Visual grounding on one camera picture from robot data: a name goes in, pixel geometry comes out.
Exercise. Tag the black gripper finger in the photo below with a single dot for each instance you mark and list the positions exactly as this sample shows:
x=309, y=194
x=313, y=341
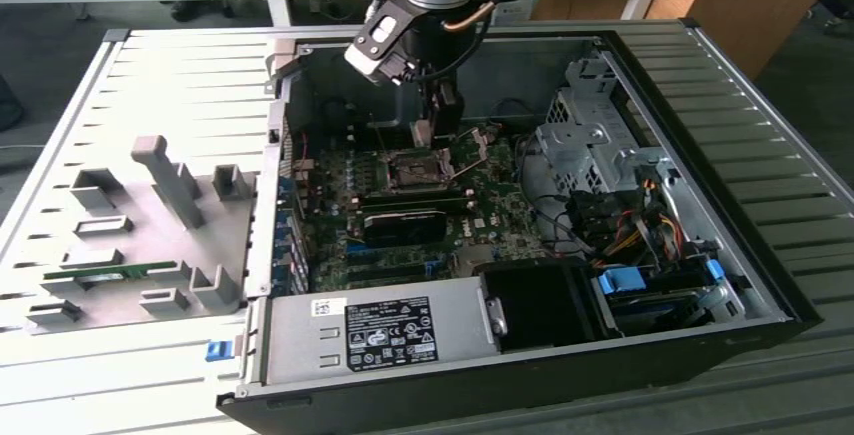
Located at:
x=448, y=115

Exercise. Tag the silver CPU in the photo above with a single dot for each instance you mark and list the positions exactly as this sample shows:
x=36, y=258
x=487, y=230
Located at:
x=420, y=134

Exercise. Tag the CPU socket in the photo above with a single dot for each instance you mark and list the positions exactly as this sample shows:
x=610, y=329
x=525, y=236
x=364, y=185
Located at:
x=416, y=172

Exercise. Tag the metal locking lever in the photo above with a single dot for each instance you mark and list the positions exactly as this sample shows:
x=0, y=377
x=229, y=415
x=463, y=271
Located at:
x=377, y=135

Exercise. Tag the black RAM slot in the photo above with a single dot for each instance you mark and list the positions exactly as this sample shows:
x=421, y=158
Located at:
x=416, y=206
x=413, y=198

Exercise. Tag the green motherboard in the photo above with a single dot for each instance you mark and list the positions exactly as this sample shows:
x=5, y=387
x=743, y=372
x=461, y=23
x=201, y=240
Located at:
x=493, y=205

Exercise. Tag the metal drive cage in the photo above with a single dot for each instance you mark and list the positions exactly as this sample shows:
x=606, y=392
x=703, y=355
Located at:
x=580, y=155

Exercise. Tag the black graphics card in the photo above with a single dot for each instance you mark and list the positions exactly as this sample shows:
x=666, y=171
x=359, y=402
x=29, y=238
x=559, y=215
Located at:
x=403, y=230

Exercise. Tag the grey chipset heatsink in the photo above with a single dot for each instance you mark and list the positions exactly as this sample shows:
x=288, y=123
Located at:
x=475, y=260

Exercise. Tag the blue expansion slot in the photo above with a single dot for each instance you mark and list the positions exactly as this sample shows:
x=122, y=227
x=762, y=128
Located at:
x=360, y=252

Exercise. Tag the black expansion slot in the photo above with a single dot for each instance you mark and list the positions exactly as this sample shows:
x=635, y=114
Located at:
x=387, y=270

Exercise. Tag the blue disk carrier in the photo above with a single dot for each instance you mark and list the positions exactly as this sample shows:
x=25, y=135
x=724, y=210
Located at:
x=620, y=282

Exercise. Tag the grey parts rack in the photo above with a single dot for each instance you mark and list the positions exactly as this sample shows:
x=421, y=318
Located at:
x=207, y=240

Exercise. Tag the wooden cabinet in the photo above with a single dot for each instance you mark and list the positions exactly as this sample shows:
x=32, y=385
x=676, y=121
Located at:
x=754, y=5

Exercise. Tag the black disk drive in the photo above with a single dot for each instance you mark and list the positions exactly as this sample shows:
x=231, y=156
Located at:
x=660, y=310

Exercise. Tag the blue case latch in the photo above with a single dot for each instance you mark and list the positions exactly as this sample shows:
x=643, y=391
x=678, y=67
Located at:
x=715, y=272

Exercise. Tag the grey power supply unit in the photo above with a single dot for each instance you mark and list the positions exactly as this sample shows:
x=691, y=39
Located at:
x=293, y=345

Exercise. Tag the black PC case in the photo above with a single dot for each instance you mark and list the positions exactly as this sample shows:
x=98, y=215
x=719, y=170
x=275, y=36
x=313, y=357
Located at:
x=467, y=405

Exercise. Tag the blue case clip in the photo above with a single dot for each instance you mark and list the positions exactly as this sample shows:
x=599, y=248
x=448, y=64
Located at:
x=216, y=350

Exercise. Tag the green RAM stick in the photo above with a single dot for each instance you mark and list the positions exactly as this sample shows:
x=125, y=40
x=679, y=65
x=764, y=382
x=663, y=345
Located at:
x=106, y=272

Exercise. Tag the black office chair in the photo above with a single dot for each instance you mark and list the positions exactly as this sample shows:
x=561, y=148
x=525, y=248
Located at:
x=840, y=0

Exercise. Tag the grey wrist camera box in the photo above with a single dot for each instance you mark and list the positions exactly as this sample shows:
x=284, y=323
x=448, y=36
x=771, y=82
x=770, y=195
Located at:
x=373, y=50

